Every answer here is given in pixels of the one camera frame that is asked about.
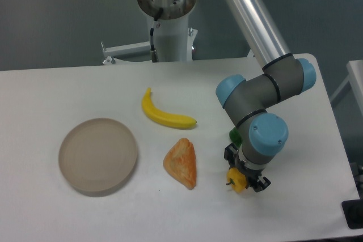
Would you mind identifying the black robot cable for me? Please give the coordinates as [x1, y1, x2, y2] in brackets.
[149, 7, 164, 63]

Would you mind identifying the green bell pepper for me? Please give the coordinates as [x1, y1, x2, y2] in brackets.
[229, 128, 243, 147]

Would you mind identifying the black device at edge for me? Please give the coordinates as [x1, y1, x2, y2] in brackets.
[341, 199, 362, 230]

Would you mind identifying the yellow bell pepper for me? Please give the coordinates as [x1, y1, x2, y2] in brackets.
[226, 168, 247, 193]

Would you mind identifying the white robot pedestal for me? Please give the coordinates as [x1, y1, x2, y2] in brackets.
[102, 0, 198, 65]

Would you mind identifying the beige round plate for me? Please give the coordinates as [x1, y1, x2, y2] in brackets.
[58, 118, 138, 197]

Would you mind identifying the white side table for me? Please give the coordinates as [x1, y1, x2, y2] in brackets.
[329, 60, 362, 112]

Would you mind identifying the yellow banana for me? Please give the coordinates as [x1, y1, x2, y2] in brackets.
[141, 88, 197, 129]

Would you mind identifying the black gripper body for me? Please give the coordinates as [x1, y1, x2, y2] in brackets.
[239, 162, 261, 184]

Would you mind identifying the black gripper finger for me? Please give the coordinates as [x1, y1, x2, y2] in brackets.
[247, 176, 271, 193]
[223, 143, 240, 170]

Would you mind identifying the orange triangular bread slice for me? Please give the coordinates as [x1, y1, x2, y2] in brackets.
[163, 138, 197, 190]

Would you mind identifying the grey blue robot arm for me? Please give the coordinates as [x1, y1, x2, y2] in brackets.
[137, 0, 316, 192]

